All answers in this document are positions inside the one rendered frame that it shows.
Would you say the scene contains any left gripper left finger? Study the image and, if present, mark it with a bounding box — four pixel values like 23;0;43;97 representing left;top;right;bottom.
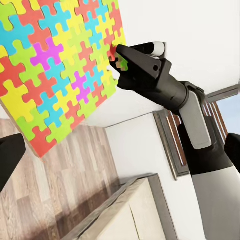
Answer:
0;133;26;193

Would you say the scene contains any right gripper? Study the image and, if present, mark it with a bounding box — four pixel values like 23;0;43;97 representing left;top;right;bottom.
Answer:
110;43;178;106

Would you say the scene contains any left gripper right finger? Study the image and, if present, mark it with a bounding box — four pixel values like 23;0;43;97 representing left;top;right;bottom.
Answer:
224;132;240;173

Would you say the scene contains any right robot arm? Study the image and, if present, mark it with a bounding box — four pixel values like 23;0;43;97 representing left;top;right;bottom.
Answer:
110;41;240;240

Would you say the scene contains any jigsaw puzzle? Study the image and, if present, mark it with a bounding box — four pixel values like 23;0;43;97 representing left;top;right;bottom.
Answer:
0;0;128;159

